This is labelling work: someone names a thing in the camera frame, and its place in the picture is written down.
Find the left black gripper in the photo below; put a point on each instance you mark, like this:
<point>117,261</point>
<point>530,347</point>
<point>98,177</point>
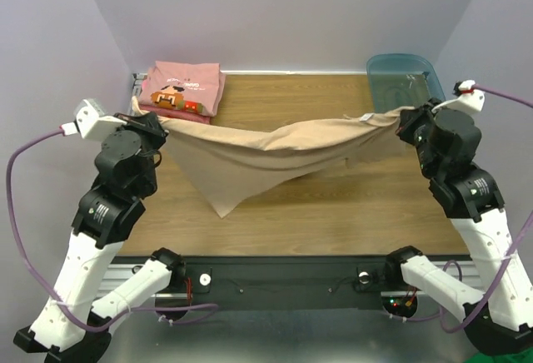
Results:
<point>146,123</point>

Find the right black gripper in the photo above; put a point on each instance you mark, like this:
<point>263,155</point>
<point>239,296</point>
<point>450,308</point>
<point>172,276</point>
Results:
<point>409,121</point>

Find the beige t shirt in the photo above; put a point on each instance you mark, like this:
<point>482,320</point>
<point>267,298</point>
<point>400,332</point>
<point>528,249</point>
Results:
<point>228,165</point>

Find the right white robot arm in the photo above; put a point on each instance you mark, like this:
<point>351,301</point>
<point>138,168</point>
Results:
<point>497,319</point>

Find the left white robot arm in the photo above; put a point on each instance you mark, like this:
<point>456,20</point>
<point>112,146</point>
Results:
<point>75,325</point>

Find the plain pink folded t shirt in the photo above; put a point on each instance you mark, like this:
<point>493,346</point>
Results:
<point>185,100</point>

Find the teal plastic bin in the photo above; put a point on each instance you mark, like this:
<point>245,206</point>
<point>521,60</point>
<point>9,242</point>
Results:
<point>400,79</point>

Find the pink printed folded t shirt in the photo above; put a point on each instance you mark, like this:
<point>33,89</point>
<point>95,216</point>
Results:
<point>184,71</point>

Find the green cloth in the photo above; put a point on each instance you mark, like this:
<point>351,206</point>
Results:
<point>521,357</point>

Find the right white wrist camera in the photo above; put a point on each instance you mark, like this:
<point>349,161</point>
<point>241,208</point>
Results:
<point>468,99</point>

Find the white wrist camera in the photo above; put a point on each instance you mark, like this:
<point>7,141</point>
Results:
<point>91,122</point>
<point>468,99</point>

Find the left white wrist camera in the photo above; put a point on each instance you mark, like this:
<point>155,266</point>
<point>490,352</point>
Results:
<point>91,122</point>

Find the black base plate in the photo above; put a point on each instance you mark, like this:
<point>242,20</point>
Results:
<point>287,283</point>

